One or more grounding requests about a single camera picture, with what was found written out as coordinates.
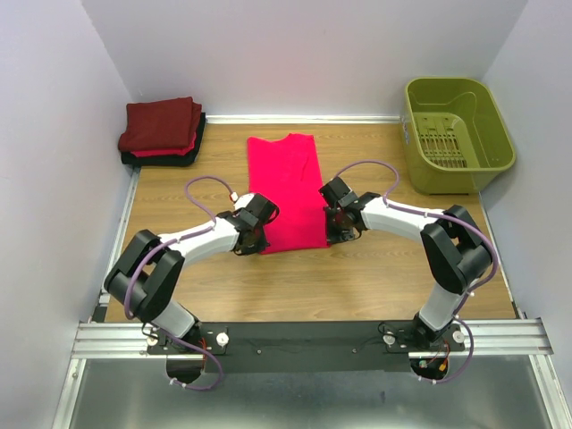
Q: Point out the folded bright red shirt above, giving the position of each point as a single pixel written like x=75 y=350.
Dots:
x=180 y=151

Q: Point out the folded black shirt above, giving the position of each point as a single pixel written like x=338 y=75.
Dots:
x=185 y=160

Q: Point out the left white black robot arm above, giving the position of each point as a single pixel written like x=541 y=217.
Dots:
x=144 y=277

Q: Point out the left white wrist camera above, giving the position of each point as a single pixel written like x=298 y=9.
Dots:
x=241 y=201

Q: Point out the pink t shirt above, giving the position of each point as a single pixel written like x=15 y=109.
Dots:
x=287 y=172

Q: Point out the folded dark red shirt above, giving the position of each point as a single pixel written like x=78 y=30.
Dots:
x=167 y=123

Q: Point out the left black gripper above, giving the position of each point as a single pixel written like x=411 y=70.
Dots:
x=261 y=245

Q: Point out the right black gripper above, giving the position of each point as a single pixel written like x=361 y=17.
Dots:
x=333 y=237

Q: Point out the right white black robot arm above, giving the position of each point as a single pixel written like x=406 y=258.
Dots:
x=460 y=257

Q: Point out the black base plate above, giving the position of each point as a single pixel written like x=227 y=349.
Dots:
x=288 y=347

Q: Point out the olive green plastic bin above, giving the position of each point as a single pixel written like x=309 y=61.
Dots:
x=455 y=140

